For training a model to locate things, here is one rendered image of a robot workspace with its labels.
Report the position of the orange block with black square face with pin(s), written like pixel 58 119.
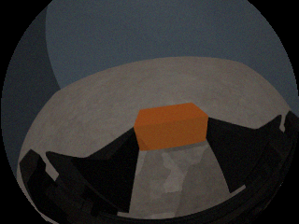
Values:
pixel 170 126

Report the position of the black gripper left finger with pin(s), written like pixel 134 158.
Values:
pixel 109 172

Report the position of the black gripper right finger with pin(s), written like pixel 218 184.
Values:
pixel 237 149

